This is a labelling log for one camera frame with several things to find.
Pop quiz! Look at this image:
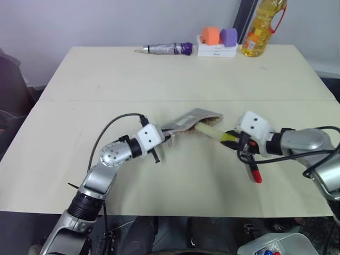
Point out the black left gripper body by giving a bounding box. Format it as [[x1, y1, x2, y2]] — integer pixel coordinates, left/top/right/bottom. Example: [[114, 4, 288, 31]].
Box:
[[148, 146, 163, 165]]

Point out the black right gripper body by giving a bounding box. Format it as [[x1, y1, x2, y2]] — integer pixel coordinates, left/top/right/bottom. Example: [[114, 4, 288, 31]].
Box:
[[233, 131, 258, 160]]

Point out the pale yellow highlighter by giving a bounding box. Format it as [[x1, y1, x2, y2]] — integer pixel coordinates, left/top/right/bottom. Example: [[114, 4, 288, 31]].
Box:
[[195, 123, 237, 144]]

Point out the grid pattern pouch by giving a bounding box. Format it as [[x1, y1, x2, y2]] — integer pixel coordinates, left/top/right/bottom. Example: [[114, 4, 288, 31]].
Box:
[[160, 107, 224, 137]]

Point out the white flat box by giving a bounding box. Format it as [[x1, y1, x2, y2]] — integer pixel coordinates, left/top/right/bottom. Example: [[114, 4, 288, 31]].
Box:
[[196, 34, 239, 52], [197, 49, 237, 58]]

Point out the dark rounded shape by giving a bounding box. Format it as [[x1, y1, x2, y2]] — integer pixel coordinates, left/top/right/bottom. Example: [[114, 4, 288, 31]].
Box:
[[124, 216, 160, 255]]

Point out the folded silver purple umbrella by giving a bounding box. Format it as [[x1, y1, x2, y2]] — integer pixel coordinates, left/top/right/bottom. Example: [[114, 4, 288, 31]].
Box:
[[133, 41, 193, 57]]

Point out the purple foam block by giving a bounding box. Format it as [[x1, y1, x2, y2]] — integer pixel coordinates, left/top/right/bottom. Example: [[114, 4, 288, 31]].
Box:
[[219, 28, 239, 48]]

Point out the orange foam block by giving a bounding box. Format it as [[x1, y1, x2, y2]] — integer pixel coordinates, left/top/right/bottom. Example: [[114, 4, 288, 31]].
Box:
[[200, 26, 221, 46]]

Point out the yellow cooking oil bottle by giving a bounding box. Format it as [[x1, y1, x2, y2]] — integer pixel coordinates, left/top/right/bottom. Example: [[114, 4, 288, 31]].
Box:
[[241, 0, 289, 57]]

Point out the clear plastic container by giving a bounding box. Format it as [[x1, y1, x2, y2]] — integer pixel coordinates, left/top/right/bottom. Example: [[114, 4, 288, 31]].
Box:
[[236, 233, 312, 255]]

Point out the black slanted pole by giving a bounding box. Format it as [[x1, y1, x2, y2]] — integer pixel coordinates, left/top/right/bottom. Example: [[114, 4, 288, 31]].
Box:
[[236, 0, 260, 45]]

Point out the dark chair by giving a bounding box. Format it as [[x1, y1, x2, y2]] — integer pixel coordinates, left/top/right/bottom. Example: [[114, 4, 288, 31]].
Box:
[[0, 47, 36, 133]]

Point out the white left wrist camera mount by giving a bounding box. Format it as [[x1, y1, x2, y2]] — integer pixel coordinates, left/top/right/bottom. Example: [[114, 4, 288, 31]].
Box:
[[136, 123, 166, 158]]

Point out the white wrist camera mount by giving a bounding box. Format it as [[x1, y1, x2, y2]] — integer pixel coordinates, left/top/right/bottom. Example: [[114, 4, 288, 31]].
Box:
[[233, 110, 275, 158], [136, 123, 166, 158]]

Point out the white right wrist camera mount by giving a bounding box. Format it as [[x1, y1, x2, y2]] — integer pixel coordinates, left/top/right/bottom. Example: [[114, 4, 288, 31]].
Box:
[[233, 110, 275, 158]]

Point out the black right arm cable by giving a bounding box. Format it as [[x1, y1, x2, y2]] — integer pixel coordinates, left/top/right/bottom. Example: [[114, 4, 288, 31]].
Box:
[[236, 126, 340, 179]]

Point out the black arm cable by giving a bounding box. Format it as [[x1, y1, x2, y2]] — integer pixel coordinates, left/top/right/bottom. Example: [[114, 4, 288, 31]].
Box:
[[89, 113, 149, 171], [236, 126, 340, 179]]

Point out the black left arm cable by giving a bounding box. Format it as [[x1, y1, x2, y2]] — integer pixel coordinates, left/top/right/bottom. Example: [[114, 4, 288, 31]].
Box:
[[89, 113, 149, 171]]

